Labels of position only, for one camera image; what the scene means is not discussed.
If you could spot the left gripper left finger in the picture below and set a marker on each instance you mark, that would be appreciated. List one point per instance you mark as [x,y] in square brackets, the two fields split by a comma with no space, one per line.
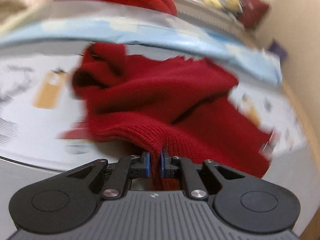
[68,200]

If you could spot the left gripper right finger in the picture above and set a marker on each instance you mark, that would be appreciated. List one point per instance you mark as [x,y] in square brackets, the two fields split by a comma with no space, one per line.
[244,202]

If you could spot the dark red knit sweater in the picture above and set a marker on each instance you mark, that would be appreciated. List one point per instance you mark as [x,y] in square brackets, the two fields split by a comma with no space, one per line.
[180,105]

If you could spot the printed grey white bedsheet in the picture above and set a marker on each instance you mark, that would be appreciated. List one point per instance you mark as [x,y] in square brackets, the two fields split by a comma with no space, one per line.
[39,109]

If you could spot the purple box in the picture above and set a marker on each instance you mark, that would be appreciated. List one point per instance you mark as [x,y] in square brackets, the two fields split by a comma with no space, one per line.
[279,50]

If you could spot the light blue folded sheet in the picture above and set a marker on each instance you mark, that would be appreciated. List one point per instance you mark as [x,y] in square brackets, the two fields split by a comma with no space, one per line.
[182,36]

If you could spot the dark red cushion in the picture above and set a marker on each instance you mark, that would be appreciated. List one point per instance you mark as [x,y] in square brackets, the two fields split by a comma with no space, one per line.
[253,12]

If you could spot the yellow plush toy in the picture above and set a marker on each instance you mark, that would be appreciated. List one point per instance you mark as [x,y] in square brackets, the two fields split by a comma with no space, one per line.
[232,6]

